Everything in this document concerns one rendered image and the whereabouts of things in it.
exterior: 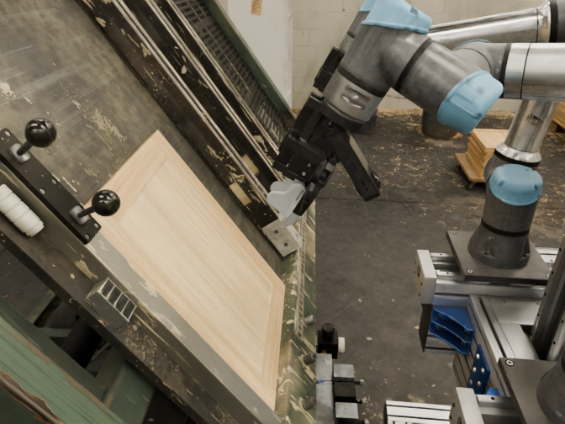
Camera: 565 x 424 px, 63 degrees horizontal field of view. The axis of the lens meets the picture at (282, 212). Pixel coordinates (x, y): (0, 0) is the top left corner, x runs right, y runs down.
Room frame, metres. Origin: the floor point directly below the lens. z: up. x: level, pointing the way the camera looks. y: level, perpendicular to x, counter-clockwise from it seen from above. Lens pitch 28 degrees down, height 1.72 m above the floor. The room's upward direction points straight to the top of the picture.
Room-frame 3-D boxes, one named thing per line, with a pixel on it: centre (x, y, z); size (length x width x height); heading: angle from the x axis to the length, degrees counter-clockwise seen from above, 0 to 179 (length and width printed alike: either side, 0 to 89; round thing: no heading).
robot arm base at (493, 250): (1.04, -0.58, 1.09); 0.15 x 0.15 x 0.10
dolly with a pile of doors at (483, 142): (3.82, -1.86, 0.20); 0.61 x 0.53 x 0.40; 174
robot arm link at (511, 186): (1.04, -0.58, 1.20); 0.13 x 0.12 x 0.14; 161
